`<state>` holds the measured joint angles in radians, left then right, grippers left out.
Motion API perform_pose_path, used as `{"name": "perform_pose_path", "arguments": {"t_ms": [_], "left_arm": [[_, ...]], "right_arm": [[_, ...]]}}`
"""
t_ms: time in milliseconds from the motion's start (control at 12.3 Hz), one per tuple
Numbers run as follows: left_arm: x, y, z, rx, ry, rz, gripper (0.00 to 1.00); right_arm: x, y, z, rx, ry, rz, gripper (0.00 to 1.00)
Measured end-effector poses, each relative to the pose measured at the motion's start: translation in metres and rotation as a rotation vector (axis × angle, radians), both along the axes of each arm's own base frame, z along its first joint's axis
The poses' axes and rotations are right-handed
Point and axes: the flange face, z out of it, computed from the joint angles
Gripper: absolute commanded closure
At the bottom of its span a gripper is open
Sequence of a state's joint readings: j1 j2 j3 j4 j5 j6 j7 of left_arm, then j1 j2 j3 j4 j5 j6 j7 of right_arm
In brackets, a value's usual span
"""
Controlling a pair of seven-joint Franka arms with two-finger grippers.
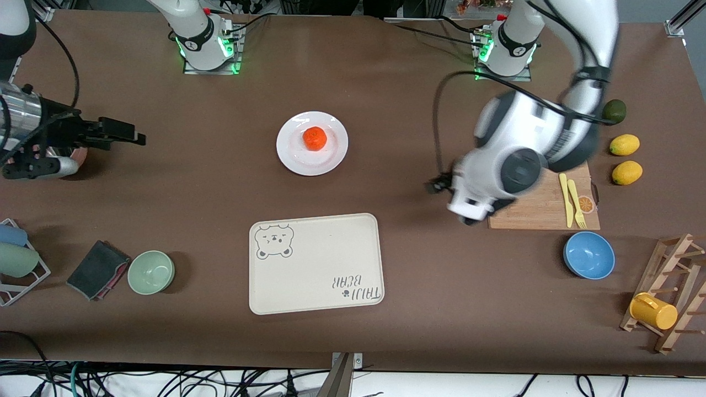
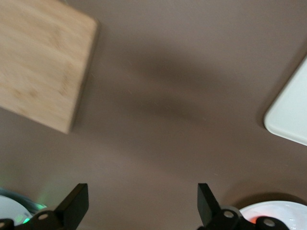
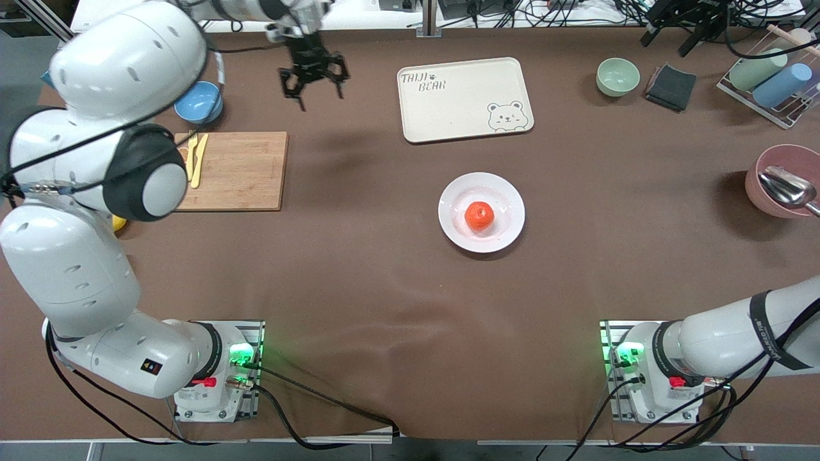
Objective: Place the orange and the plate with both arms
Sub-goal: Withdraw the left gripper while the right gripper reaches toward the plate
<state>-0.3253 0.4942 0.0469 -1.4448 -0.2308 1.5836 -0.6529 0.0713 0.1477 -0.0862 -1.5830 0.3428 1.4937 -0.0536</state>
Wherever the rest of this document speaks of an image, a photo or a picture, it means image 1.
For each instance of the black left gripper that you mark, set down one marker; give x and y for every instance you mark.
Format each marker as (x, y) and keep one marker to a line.
(446, 181)

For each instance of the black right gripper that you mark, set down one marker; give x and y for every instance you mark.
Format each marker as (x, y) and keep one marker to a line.
(62, 131)

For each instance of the white round plate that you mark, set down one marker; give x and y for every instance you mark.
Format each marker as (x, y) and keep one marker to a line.
(331, 160)

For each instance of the orange fruit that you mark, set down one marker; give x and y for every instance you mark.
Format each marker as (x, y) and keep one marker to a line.
(315, 138)

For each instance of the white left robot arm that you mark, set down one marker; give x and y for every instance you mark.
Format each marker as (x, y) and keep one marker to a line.
(518, 132)

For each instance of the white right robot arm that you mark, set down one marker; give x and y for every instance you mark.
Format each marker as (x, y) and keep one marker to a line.
(193, 33)

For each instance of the pink bowl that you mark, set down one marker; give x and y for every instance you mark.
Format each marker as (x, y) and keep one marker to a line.
(82, 155)

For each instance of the wooden cutting board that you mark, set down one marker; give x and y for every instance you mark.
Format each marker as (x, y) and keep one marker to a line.
(551, 212)

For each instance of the yellow plastic knife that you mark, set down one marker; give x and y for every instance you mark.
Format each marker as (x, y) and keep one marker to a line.
(566, 201)

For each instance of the yellow plastic fork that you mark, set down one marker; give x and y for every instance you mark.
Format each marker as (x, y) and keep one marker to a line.
(576, 201)

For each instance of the dark folded cloth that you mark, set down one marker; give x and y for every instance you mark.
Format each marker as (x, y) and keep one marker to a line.
(96, 270)

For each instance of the cream bear print tray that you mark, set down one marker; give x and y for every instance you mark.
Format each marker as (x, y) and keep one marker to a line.
(325, 259)

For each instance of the green bowl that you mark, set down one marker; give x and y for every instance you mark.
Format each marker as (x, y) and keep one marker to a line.
(151, 272)

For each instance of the blue cup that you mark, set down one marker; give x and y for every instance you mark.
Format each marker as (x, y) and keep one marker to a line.
(12, 235)

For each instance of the pale green cup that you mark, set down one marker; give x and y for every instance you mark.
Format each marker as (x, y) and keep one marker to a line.
(16, 260)

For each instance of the blue bowl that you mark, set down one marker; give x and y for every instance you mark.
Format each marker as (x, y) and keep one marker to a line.
(589, 255)

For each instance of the yellow lemon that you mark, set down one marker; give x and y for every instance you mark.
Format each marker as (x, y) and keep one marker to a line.
(624, 145)
(627, 173)

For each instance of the dark green avocado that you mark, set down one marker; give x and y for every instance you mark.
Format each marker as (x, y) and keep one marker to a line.
(616, 112)

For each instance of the wooden cup rack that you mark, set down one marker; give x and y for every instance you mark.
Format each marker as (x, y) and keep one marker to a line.
(670, 259)

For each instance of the yellow cup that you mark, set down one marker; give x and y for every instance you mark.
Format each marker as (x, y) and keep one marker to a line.
(653, 311)

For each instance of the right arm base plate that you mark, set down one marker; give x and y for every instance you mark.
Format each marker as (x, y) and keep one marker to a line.
(212, 71)

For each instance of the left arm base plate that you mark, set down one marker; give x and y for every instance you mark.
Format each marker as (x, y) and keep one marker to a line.
(504, 78)

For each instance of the aluminium frame profile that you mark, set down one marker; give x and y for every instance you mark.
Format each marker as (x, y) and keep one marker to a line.
(677, 25)
(41, 14)

